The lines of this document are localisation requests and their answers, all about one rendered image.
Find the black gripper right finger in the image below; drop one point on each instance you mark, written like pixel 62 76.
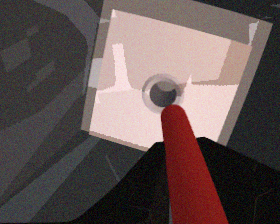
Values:
pixel 249 191

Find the red peg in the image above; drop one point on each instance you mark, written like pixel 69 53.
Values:
pixel 193 197

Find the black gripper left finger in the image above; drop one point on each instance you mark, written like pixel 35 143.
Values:
pixel 141 197

